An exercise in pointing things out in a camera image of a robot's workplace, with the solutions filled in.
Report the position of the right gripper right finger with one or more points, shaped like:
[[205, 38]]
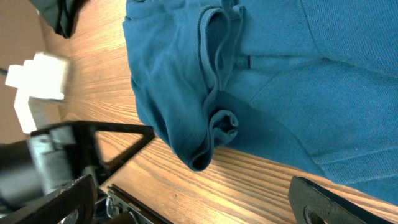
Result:
[[313, 204]]

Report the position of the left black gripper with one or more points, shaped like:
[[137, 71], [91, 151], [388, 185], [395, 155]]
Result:
[[64, 152]]

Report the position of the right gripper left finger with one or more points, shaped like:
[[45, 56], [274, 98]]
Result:
[[78, 196]]

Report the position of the blue polo shirt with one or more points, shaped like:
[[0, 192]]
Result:
[[311, 84]]

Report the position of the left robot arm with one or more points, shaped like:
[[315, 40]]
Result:
[[20, 182]]

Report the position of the black folded polo shirt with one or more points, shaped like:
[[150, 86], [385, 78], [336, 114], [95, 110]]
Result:
[[59, 14]]

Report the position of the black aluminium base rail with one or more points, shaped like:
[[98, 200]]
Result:
[[118, 206]]

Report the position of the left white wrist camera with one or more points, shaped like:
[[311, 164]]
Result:
[[40, 88]]

